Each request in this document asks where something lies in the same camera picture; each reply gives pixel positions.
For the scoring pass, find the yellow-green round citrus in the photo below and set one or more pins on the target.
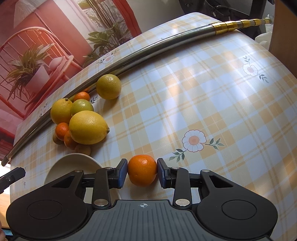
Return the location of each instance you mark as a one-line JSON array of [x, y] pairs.
[[83, 106]]

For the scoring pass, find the round yellow citrus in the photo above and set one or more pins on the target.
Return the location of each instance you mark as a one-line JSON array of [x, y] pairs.
[[108, 87]]

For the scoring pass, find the cream round plate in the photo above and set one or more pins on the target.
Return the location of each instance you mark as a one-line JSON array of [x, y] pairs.
[[69, 164]]

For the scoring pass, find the white crumpled cloth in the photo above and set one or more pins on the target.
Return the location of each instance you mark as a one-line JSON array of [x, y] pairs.
[[263, 38]]

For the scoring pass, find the plaid floral tablecloth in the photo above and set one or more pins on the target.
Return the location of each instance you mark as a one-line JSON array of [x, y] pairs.
[[185, 92]]

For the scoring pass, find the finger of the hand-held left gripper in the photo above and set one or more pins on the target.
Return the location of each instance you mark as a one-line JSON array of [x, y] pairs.
[[12, 176]]

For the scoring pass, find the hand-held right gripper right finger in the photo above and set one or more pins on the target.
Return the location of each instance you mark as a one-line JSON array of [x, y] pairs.
[[162, 174]]

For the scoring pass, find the brown wooden board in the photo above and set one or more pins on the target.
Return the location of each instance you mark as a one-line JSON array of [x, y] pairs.
[[285, 34]]

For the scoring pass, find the pink plant-print wall poster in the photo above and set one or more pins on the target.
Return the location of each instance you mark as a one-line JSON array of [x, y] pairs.
[[46, 46]]

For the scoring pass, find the metal pole with gold bands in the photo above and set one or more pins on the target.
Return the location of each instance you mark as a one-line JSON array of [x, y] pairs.
[[222, 27]]

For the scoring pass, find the small brown fruit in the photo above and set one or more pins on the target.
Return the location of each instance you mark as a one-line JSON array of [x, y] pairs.
[[56, 140], [83, 149]]

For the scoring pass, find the orange mandarin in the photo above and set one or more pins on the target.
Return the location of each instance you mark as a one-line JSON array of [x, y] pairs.
[[69, 141], [81, 96], [142, 170], [62, 131]]

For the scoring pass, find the large yellow lemon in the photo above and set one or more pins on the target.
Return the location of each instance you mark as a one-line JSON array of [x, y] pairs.
[[88, 127]]

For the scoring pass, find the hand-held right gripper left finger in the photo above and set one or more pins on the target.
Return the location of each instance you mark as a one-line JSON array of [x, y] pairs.
[[121, 173]]

